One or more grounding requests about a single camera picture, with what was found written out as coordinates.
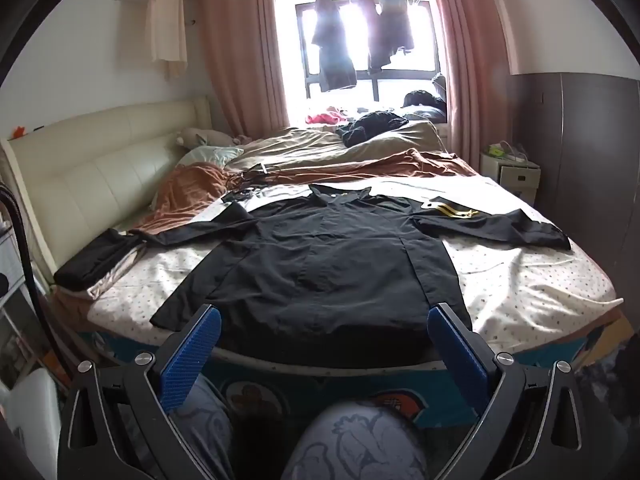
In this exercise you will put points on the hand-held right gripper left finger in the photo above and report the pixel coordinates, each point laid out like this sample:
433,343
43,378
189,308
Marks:
192,355

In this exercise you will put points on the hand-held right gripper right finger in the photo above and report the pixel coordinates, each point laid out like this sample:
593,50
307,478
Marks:
457,355

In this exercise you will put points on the black shirt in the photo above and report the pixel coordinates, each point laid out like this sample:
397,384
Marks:
325,270

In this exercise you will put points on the black clothes pile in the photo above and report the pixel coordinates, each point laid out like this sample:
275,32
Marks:
370,125

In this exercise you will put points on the red clothes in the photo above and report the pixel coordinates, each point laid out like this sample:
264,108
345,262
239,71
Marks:
322,117

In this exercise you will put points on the person's left leg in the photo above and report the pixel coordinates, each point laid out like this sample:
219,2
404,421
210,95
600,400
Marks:
200,430

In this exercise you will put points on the person's leg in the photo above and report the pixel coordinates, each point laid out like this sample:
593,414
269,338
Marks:
350,445
200,430

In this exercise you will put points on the bed with floral sheet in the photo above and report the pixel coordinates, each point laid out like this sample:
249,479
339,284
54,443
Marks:
525,280

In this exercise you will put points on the folded black garment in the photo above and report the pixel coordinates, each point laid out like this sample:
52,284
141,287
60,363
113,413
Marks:
95,257

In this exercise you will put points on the person's right leg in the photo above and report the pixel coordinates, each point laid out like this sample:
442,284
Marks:
350,445

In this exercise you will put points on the white plastic object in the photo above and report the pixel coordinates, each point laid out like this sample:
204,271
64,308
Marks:
37,410

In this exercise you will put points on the brown blanket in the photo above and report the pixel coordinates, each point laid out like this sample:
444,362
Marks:
190,185

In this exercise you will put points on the white nightstand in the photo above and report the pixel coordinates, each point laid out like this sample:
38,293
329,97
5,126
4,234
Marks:
517,177

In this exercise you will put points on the white shelf unit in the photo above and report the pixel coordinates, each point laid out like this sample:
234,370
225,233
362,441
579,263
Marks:
15,270

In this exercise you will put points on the pale green pillow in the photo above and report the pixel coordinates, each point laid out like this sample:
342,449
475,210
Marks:
210,155

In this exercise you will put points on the cream padded headboard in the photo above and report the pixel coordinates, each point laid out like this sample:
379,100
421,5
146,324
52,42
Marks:
100,170

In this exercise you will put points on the green packet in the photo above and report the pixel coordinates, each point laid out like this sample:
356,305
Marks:
500,151

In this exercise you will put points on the grey wardrobe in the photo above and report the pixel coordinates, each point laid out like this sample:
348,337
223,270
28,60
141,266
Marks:
590,160

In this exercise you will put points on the dark bag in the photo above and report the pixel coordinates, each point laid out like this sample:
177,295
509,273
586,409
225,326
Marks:
425,102

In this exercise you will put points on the pink curtain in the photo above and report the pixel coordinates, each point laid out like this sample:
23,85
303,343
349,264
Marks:
235,60
470,60

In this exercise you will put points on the dark hanging garment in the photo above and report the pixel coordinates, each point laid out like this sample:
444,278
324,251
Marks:
387,40
332,60

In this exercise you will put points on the cream hanging cloth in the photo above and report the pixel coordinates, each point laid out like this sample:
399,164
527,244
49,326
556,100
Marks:
165,25

